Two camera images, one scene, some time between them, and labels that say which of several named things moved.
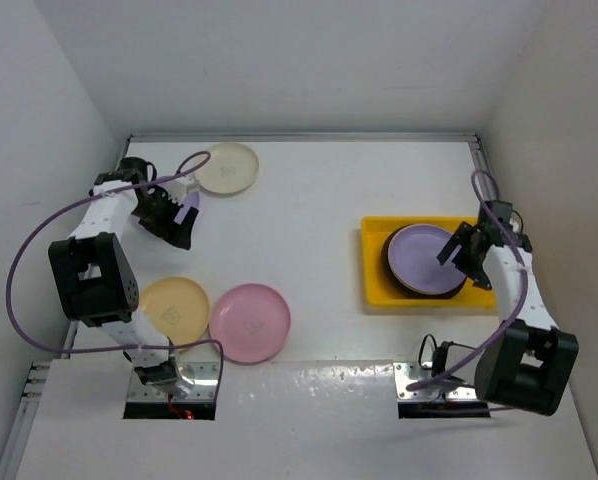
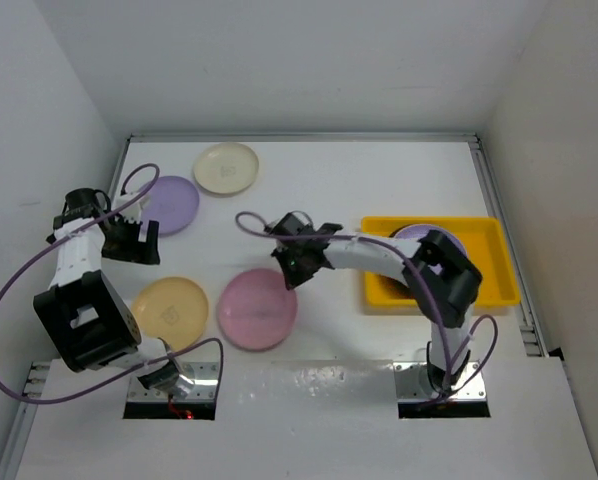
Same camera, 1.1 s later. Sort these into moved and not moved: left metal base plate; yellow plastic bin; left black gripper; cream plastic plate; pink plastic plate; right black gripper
Moved: left black gripper; pink plastic plate; right black gripper
Not moved: left metal base plate; cream plastic plate; yellow plastic bin
